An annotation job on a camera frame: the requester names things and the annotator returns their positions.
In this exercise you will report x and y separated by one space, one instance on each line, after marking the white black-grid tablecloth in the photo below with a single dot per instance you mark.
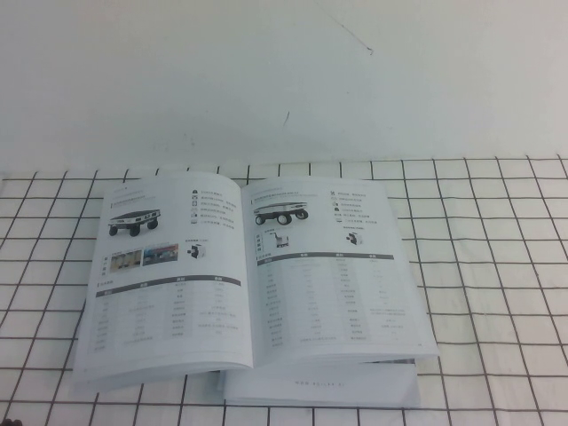
488 266

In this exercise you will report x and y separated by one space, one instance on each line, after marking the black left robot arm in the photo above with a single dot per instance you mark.
9 422

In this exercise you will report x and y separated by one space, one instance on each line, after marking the white product catalog book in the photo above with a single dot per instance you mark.
310 288

